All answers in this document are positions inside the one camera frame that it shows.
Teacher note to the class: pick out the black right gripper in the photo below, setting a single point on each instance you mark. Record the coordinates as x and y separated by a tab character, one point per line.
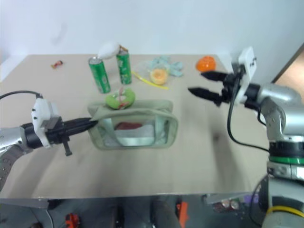
230	86

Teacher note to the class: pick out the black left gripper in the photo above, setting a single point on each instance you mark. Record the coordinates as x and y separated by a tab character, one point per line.
55	136

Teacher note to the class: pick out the green pouch with clear window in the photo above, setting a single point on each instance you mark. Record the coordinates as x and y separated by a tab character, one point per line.
133	106

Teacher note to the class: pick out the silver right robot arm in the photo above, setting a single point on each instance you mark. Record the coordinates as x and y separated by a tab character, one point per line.
280	95

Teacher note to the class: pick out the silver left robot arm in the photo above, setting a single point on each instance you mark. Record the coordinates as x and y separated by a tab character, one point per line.
9	139

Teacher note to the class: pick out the red item inside pouch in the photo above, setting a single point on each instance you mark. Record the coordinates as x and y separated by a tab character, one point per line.
129	126

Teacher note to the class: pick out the white item inside pouch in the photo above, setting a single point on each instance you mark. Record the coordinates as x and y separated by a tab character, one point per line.
145	131

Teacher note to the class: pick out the clear plastic zip bag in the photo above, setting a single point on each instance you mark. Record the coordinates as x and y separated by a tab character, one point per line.
143	67

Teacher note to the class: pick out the orange toy fruit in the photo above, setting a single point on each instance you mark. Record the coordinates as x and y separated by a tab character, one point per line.
206	63

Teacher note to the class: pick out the light blue crumpled wrappers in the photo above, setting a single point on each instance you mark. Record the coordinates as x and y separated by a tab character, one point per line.
175	67

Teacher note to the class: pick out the green soda can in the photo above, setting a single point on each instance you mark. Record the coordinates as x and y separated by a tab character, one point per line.
101	76
124	70

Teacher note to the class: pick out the yellow toy fruit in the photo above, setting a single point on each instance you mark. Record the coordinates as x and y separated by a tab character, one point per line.
158	76

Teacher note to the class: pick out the red wrapped candy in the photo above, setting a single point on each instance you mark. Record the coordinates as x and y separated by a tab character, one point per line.
57	64

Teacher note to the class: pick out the white bulb-shaped object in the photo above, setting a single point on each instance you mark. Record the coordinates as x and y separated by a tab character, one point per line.
108	50

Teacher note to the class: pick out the small brown packet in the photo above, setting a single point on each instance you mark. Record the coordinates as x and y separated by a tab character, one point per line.
124	48

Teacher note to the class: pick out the orange clamp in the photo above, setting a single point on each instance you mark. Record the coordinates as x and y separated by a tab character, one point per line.
71	219
181	209

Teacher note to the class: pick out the purple object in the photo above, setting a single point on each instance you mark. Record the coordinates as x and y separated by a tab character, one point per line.
248	198

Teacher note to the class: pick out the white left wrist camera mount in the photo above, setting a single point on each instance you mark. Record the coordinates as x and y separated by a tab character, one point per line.
44	111

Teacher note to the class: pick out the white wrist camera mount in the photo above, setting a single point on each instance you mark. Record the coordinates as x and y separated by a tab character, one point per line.
44	111
248	64

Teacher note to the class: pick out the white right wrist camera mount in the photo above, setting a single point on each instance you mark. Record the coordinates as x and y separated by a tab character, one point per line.
248	64

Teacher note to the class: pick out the grey metal table bracket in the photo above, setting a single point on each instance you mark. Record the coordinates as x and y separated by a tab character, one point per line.
23	203
225	196

